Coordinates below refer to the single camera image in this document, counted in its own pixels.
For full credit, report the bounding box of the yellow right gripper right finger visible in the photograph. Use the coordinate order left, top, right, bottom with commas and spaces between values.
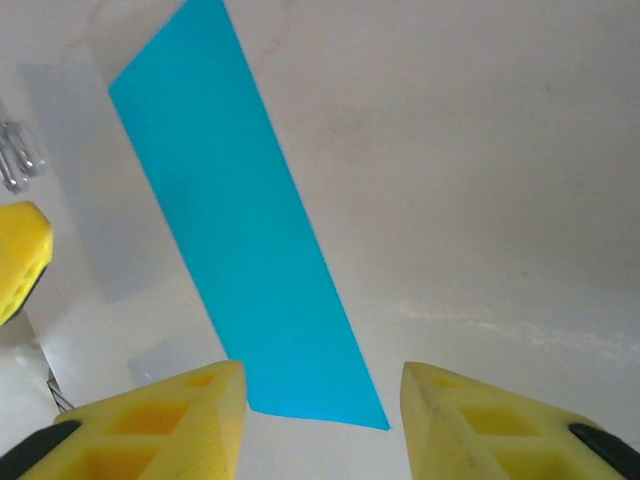
399, 361, 640, 480

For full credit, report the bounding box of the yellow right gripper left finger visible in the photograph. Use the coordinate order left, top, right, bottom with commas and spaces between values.
0, 360, 249, 480

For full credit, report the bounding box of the thin wire on table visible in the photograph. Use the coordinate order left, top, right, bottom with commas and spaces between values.
0, 99, 49, 194

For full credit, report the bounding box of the blue paper sheet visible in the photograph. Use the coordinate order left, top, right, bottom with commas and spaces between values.
107, 0, 391, 431

